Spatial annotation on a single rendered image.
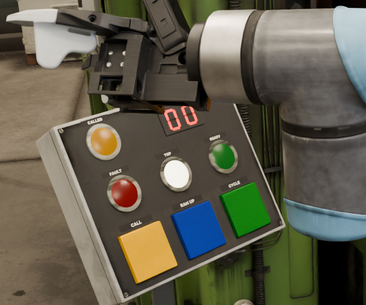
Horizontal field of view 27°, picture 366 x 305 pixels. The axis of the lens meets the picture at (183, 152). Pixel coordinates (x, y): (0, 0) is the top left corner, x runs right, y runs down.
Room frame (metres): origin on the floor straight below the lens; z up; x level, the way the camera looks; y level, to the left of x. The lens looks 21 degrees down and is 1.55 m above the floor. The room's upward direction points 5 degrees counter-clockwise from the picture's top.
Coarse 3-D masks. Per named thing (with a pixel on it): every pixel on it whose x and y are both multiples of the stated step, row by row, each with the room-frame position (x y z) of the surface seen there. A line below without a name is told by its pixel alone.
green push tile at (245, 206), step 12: (228, 192) 1.14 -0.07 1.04; (240, 192) 1.15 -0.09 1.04; (252, 192) 1.16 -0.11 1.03; (228, 204) 1.13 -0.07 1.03; (240, 204) 1.14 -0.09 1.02; (252, 204) 1.15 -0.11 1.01; (228, 216) 1.12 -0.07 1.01; (240, 216) 1.12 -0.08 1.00; (252, 216) 1.13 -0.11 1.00; (264, 216) 1.14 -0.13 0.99; (240, 228) 1.11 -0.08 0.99; (252, 228) 1.12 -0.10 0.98
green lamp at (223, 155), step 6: (222, 144) 1.19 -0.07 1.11; (216, 150) 1.18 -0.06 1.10; (222, 150) 1.18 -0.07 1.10; (228, 150) 1.19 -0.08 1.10; (216, 156) 1.17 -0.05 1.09; (222, 156) 1.18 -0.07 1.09; (228, 156) 1.18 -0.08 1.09; (234, 156) 1.19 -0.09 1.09; (216, 162) 1.17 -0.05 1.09; (222, 162) 1.17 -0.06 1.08; (228, 162) 1.18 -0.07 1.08; (234, 162) 1.18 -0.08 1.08; (222, 168) 1.16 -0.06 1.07; (228, 168) 1.17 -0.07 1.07
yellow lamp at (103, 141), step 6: (96, 132) 1.10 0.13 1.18; (102, 132) 1.10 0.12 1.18; (108, 132) 1.10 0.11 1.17; (96, 138) 1.09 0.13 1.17; (102, 138) 1.09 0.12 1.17; (108, 138) 1.10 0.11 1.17; (114, 138) 1.10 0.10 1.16; (96, 144) 1.08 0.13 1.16; (102, 144) 1.09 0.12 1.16; (108, 144) 1.09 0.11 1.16; (114, 144) 1.10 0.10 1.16; (96, 150) 1.08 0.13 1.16; (102, 150) 1.08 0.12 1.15; (108, 150) 1.09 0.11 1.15; (114, 150) 1.09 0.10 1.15
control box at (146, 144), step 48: (48, 144) 1.09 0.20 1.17; (144, 144) 1.13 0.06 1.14; (192, 144) 1.17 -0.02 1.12; (240, 144) 1.21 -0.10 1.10; (96, 192) 1.04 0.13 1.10; (144, 192) 1.08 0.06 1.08; (192, 192) 1.12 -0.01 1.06; (96, 240) 1.00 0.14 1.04; (240, 240) 1.11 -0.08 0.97; (96, 288) 1.02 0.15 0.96; (144, 288) 0.99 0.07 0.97
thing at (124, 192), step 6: (120, 180) 1.07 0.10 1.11; (126, 180) 1.07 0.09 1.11; (114, 186) 1.06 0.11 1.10; (120, 186) 1.06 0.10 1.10; (126, 186) 1.06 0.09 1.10; (132, 186) 1.07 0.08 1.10; (114, 192) 1.05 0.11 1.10; (120, 192) 1.05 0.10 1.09; (126, 192) 1.06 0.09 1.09; (132, 192) 1.06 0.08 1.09; (114, 198) 1.05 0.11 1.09; (120, 198) 1.05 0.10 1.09; (126, 198) 1.05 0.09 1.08; (132, 198) 1.06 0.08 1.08; (120, 204) 1.04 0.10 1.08; (126, 204) 1.05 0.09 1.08; (132, 204) 1.05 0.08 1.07
